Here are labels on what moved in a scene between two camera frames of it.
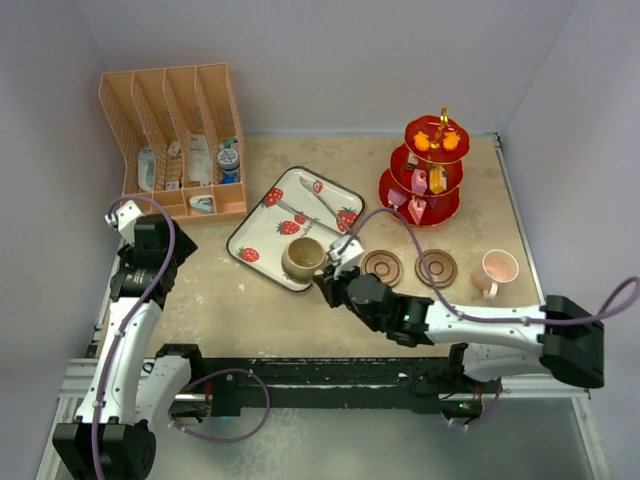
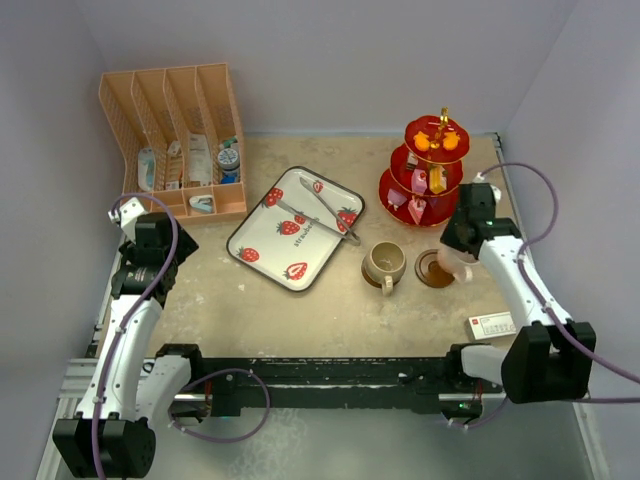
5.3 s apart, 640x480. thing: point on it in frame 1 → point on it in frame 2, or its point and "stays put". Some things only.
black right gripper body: x=338 y=294 → x=453 y=232
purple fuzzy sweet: x=396 y=197 stays put
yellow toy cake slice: x=437 y=179 stays put
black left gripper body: x=184 y=249 stays put
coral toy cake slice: x=417 y=207 stays put
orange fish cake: x=451 y=140 stays put
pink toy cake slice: x=419 y=179 stays put
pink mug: x=496 y=266 → x=457 y=263
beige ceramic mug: x=303 y=259 → x=385 y=264
